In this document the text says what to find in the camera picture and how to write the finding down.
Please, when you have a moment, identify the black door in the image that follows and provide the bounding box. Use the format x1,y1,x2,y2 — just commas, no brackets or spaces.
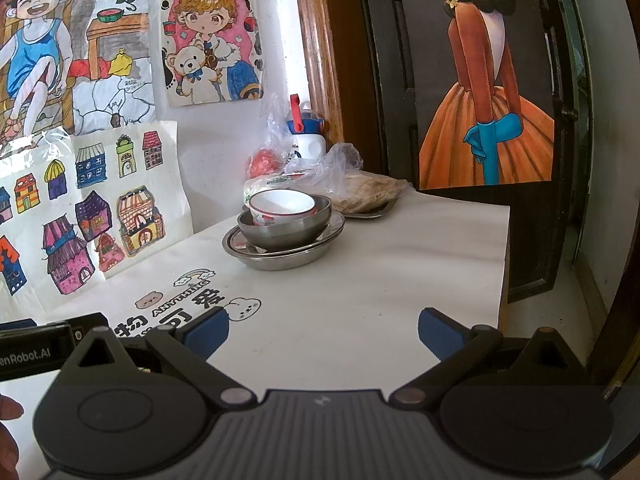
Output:
350,0,581,303

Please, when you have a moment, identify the orange dress figure poster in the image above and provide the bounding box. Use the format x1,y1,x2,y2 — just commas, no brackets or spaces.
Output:
417,0,556,191

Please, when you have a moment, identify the colourful houses drawing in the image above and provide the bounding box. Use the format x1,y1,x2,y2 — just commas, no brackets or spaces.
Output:
0,120,195,323

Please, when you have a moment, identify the steel tray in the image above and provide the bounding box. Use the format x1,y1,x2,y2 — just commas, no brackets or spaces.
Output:
345,195,401,221

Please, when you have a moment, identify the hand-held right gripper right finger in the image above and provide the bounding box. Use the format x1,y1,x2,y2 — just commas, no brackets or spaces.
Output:
389,306,583,407

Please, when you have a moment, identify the person's left hand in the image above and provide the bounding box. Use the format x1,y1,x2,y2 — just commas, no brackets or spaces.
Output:
0,394,26,480

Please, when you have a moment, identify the white food packet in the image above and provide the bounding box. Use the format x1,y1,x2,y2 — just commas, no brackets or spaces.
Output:
243,172,296,206

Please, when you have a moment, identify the wooden door frame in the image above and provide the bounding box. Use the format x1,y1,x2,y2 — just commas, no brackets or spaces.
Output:
291,0,351,148

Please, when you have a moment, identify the large steel bowl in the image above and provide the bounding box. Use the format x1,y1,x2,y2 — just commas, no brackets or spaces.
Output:
237,194,332,254

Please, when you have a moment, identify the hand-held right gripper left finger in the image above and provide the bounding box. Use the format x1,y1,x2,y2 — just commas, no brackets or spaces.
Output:
62,306,258,407

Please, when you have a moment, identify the red food in bag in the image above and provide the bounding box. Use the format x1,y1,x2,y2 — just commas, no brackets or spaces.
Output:
247,149,282,178

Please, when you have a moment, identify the teddy bear cartoon drawing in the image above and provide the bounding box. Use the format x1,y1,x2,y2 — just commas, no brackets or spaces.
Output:
160,0,265,108

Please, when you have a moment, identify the white bottle blue red cap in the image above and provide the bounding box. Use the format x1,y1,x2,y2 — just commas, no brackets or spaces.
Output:
286,94,328,161

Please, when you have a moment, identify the seated child drawing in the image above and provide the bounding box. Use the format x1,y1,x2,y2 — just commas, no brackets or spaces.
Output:
0,0,160,148

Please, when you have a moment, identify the white printed tablecloth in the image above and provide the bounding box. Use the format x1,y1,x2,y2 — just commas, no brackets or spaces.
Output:
0,187,511,396

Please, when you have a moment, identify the plastic bag of flatbread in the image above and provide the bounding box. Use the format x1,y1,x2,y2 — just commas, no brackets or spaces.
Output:
330,170,416,213

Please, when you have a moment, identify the clear plastic bag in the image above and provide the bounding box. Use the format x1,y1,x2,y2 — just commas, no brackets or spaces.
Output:
267,110,363,196

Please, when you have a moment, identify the white ceramic bowl red rim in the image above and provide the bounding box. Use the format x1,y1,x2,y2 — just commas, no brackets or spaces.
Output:
248,189,317,227

